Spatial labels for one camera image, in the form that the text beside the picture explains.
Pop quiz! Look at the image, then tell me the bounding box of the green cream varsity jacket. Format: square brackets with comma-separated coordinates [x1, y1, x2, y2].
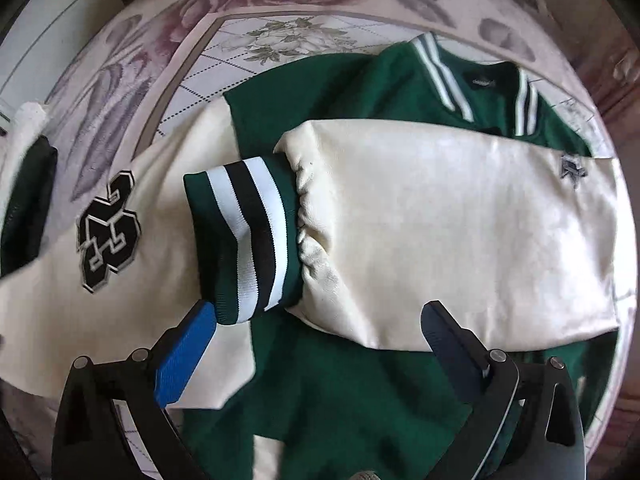
[1, 33, 636, 479]

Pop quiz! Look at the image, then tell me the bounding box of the black folded garment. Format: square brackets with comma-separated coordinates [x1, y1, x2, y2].
[1, 136, 58, 276]

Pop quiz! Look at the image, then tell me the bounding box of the white sliding-door wardrobe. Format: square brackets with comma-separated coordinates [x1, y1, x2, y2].
[1, 0, 124, 118]

